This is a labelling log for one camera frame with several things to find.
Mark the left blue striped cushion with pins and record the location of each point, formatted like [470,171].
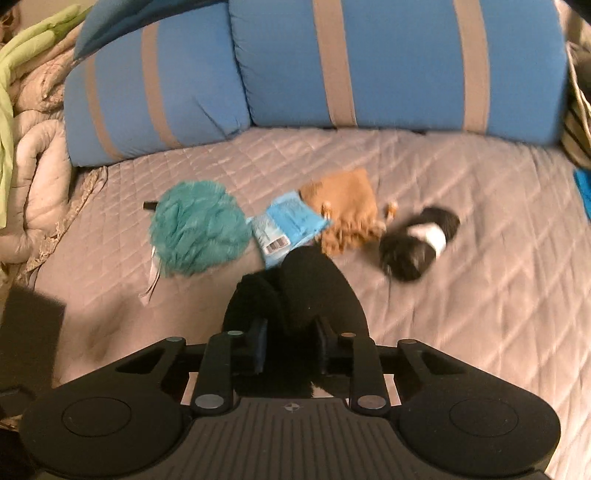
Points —
[168,85]

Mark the right blue striped cushion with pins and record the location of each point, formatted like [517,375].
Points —
[488,67]

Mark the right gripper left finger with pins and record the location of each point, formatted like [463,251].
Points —
[227,355]

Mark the beige crumpled blanket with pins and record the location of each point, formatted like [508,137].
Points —
[47,192]

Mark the brown drawstring pouch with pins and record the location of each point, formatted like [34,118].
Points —
[348,201]

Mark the green cloth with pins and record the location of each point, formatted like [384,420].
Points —
[29,49]

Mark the grey quilted cover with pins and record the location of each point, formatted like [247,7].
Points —
[509,295]

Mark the blue striped cushion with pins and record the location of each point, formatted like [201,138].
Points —
[168,85]
[488,67]

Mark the teal bath loofah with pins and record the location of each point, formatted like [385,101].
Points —
[196,225]

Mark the striped tote bag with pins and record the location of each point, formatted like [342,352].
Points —
[576,137]

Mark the black earmuffs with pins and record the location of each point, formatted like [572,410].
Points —
[283,304]

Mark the light blue packet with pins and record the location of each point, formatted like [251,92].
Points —
[288,223]

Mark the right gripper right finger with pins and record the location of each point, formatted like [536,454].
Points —
[356,357]

